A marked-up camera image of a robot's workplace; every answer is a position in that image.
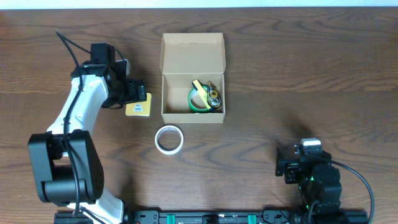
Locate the black mounting rail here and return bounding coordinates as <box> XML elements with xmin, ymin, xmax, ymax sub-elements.
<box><xmin>53</xmin><ymin>210</ymin><xmax>369</xmax><ymax>224</ymax></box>

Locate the yellow sticky note pad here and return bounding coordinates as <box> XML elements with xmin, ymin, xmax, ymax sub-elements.
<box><xmin>125</xmin><ymin>92</ymin><xmax>152</xmax><ymax>117</ymax></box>

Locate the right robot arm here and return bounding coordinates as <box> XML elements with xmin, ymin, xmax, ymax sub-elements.
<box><xmin>275</xmin><ymin>146</ymin><xmax>342</xmax><ymax>215</ymax></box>

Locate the yellow highlighter pen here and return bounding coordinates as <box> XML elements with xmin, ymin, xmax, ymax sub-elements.
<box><xmin>192</xmin><ymin>80</ymin><xmax>216</xmax><ymax>112</ymax></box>

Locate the white tape roll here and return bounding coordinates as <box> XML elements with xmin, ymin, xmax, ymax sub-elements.
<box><xmin>154</xmin><ymin>125</ymin><xmax>184</xmax><ymax>156</ymax></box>

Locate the green tape roll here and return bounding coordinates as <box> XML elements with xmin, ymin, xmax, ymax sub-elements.
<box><xmin>188</xmin><ymin>88</ymin><xmax>210</xmax><ymax>113</ymax></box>

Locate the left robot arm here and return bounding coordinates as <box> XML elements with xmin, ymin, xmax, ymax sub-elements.
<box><xmin>28</xmin><ymin>59</ymin><xmax>144</xmax><ymax>223</ymax></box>

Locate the brown cardboard box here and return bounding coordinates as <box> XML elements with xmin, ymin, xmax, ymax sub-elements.
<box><xmin>160</xmin><ymin>33</ymin><xmax>226</xmax><ymax>124</ymax></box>

